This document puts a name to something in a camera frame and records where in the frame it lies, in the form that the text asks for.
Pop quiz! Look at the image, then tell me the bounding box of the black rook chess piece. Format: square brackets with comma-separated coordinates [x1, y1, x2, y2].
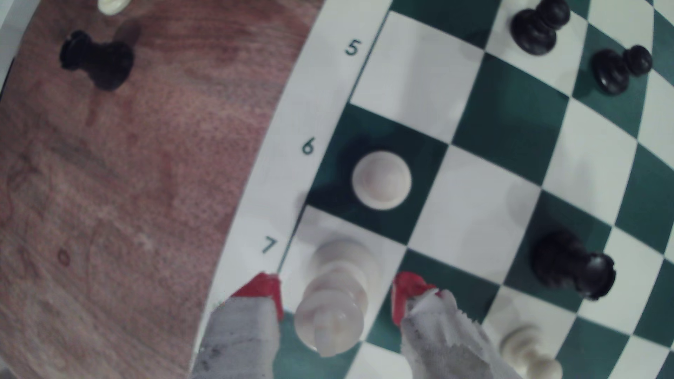
[531, 230, 617, 301]

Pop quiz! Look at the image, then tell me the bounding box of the black pawn chess piece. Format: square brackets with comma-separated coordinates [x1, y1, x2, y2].
[591, 45, 654, 97]
[59, 30, 134, 91]
[510, 0, 571, 56]

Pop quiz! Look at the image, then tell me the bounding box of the green white chess mat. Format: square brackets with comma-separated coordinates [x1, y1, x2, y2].
[192, 0, 674, 379]

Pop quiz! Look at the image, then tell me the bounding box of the white bishop chess piece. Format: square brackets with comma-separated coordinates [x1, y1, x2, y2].
[293, 238, 381, 359]

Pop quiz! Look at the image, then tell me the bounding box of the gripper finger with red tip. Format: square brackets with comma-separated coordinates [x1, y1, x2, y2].
[392, 272, 523, 379]
[190, 272, 285, 379]

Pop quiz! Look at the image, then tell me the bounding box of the white pawn chess piece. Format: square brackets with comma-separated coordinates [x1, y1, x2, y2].
[351, 151, 412, 211]
[499, 325, 564, 379]

